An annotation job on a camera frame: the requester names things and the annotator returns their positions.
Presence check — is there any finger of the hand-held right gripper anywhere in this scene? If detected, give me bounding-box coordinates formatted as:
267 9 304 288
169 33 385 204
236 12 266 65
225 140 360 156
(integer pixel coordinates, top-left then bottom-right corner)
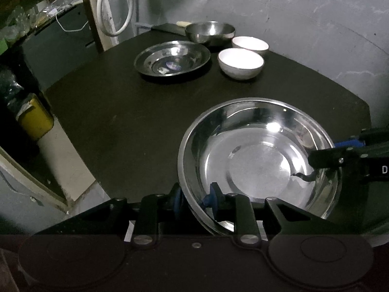
308 145 370 169
334 127 389 149

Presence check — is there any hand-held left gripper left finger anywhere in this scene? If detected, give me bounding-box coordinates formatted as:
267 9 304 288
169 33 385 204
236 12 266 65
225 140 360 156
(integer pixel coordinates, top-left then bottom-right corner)
39 182 186 248

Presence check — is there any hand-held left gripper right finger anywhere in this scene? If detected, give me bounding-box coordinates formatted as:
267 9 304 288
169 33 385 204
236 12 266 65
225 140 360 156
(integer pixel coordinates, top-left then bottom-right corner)
202 182 362 247

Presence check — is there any large steel basin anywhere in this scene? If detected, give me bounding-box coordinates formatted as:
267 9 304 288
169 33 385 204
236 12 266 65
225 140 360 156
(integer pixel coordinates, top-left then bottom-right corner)
177 97 343 236

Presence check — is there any white ceramic bowl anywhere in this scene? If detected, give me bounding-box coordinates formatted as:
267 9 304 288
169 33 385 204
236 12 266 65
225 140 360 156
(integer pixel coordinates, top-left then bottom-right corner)
231 36 270 56
217 48 265 80

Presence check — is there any small steel plate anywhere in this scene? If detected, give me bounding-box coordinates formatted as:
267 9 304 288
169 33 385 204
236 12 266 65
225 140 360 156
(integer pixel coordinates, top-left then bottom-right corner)
134 40 211 78

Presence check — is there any steel bowl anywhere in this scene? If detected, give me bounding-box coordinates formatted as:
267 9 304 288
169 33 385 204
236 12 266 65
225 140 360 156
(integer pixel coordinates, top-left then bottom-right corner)
185 21 236 46

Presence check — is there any yellow box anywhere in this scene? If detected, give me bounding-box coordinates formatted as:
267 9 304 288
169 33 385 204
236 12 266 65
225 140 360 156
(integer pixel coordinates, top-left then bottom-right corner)
17 93 54 142

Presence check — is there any black cabinet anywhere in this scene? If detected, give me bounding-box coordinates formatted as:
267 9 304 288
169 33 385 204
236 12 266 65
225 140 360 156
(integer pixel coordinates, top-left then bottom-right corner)
21 4 104 89

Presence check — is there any dark plastic bag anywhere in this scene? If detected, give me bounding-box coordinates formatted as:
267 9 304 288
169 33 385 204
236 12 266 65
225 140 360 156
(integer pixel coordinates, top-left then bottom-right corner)
0 64 26 113

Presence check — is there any cluttered shelf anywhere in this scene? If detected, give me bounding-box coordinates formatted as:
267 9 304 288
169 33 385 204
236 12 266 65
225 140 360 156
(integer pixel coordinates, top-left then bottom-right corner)
0 0 82 47

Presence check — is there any white wooden frame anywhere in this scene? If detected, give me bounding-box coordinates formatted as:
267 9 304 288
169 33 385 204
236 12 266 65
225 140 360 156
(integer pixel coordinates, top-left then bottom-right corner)
0 128 98 215

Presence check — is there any cleaver with pale handle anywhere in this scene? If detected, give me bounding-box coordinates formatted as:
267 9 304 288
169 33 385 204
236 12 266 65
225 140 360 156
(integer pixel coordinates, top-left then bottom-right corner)
151 20 195 36

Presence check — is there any thick white hose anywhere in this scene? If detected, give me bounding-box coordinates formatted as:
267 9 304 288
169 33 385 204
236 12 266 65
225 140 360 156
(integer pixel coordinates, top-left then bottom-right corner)
97 0 134 37

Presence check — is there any thin white cable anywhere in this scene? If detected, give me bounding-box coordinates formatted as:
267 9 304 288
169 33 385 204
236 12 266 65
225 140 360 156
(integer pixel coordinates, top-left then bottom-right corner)
55 15 89 33

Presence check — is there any wooden post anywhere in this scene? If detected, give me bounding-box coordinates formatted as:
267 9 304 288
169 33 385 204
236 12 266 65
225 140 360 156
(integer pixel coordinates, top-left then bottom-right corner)
77 0 120 52

